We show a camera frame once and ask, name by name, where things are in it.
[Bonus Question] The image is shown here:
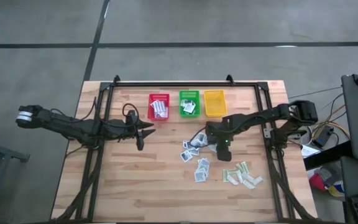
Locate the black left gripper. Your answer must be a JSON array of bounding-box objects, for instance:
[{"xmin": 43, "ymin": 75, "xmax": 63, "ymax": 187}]
[{"xmin": 113, "ymin": 109, "xmax": 156, "ymax": 152}]

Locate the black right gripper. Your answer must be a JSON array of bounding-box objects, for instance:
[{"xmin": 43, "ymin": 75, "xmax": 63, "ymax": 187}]
[{"xmin": 204, "ymin": 119, "xmax": 234, "ymax": 162}]

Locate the yellow plastic basket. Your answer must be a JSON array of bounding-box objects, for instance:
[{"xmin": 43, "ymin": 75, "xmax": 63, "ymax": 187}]
[{"xmin": 203, "ymin": 89, "xmax": 229, "ymax": 118}]

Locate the red plastic basket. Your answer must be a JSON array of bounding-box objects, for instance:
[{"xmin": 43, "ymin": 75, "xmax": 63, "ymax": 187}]
[{"xmin": 147, "ymin": 93, "xmax": 171, "ymax": 121}]

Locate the green plastic basket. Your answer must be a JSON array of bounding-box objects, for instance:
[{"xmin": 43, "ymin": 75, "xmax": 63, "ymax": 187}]
[{"xmin": 178, "ymin": 90, "xmax": 201, "ymax": 118}]

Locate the white paper sheet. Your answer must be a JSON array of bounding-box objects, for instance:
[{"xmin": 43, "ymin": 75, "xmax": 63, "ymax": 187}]
[{"xmin": 301, "ymin": 144, "xmax": 322, "ymax": 158}]

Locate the black power adapter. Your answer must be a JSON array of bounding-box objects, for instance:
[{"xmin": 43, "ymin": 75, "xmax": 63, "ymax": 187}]
[{"xmin": 311, "ymin": 125, "xmax": 335, "ymax": 149}]

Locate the red bag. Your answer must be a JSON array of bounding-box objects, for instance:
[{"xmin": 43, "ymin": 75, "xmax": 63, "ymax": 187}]
[{"xmin": 308, "ymin": 173, "xmax": 327, "ymax": 192}]

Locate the yellow blue item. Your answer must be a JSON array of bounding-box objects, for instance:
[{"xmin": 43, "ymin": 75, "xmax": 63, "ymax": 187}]
[{"xmin": 327, "ymin": 181, "xmax": 345, "ymax": 198}]

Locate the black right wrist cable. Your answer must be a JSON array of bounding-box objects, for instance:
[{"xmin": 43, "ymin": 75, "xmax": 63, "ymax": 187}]
[{"xmin": 188, "ymin": 126, "xmax": 213, "ymax": 149}]

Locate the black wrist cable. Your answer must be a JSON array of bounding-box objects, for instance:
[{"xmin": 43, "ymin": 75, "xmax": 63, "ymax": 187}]
[
  {"xmin": 121, "ymin": 103, "xmax": 141, "ymax": 124},
  {"xmin": 188, "ymin": 126, "xmax": 213, "ymax": 149}
]

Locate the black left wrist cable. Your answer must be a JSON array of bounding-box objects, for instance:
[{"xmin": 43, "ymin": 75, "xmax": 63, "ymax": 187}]
[{"xmin": 121, "ymin": 103, "xmax": 141, "ymax": 124}]

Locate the black metal table frame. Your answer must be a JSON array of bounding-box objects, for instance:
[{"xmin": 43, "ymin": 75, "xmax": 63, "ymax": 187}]
[{"xmin": 50, "ymin": 74, "xmax": 320, "ymax": 224}]

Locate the thin grey floor cable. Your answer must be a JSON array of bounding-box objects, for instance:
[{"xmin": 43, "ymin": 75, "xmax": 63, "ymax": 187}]
[{"xmin": 287, "ymin": 86, "xmax": 343, "ymax": 100}]

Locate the yellow cable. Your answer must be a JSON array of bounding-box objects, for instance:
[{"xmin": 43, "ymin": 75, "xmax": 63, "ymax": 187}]
[{"xmin": 309, "ymin": 104, "xmax": 351, "ymax": 141}]

